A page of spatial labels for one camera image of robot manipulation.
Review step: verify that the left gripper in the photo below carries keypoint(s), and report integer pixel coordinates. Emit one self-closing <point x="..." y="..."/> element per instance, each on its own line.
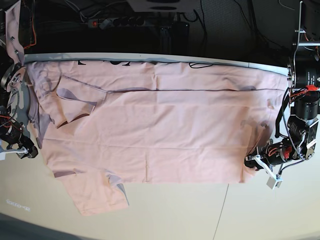
<point x="272" y="154"/>

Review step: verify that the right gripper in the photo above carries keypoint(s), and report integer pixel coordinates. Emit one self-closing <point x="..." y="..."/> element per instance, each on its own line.
<point x="23" y="147"/>

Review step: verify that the pink T-shirt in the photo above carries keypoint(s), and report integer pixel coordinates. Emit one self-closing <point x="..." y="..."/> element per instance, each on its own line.
<point x="102" y="124"/>

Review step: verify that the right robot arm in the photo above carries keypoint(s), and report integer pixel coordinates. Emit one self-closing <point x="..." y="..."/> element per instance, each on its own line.
<point x="12" y="73"/>

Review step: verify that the small label sticker on table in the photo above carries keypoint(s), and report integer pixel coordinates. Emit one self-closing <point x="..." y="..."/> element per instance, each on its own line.
<point x="17" y="205"/>

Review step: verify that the grey box under table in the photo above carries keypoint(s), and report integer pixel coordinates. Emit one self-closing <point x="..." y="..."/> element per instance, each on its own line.
<point x="163" y="5"/>

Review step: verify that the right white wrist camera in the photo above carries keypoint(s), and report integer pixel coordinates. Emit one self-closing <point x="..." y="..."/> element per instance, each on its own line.
<point x="2" y="156"/>

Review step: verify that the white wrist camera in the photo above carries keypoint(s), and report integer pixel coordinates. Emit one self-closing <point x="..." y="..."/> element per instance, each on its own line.
<point x="273" y="183"/>
<point x="2" y="156"/>

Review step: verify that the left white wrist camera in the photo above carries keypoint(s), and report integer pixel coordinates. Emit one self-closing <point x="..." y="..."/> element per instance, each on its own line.
<point x="273" y="183"/>

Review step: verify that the black power strip red switch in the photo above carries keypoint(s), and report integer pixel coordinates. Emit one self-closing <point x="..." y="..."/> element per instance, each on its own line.
<point x="106" y="23"/>

